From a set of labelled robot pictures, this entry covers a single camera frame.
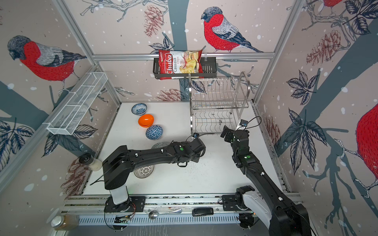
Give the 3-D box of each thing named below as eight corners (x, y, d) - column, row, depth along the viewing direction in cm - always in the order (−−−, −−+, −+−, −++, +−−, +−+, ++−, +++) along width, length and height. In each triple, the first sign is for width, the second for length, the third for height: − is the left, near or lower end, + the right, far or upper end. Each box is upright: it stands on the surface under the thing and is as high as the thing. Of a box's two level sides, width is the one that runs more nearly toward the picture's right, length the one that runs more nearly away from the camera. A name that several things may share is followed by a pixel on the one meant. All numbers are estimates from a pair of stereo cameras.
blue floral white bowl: (131, 115, 113) (129, 112, 111) (134, 105, 120) (133, 103, 117) (145, 115, 113) (144, 112, 111) (148, 105, 120) (147, 102, 117)
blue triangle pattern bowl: (145, 139, 100) (144, 137, 97) (148, 128, 106) (147, 125, 103) (162, 139, 100) (161, 136, 97) (164, 128, 106) (163, 125, 103)
